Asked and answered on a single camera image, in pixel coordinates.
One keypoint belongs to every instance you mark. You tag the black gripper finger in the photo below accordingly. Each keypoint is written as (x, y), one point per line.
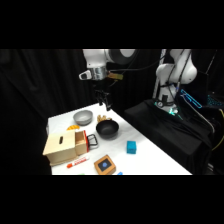
(108, 105)
(99, 100)

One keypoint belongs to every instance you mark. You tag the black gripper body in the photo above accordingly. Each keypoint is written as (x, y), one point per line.
(101, 93)

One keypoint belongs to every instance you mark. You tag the blue cube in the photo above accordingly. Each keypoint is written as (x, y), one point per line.
(131, 147)

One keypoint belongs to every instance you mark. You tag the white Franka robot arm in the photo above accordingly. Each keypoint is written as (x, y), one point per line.
(175, 71)

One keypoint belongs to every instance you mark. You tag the wooden block with blue circle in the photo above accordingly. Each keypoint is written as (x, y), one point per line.
(105, 164)

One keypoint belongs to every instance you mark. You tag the small wooden pieces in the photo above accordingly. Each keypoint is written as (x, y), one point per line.
(103, 118)

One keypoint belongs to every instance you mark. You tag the grey metal bowl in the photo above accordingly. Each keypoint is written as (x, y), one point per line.
(82, 117)

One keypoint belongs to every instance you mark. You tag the black bowl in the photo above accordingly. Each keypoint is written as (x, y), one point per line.
(107, 129)

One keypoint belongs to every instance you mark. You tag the orange fruit slice toy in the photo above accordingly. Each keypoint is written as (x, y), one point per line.
(73, 127)

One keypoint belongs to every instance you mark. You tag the wooden box with slot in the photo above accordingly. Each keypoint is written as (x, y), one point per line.
(63, 146)

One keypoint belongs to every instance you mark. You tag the black covered robot stand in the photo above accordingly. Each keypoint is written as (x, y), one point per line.
(166, 133)

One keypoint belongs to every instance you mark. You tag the red and white marker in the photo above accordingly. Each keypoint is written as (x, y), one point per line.
(77, 162)

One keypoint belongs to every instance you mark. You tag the black curtain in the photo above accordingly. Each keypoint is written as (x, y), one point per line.
(33, 100)

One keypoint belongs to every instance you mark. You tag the small blue object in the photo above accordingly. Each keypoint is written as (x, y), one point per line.
(120, 173)

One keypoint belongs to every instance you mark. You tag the small green object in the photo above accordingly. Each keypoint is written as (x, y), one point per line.
(82, 173)

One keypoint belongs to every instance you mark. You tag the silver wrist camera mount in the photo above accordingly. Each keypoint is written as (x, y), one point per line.
(95, 73)

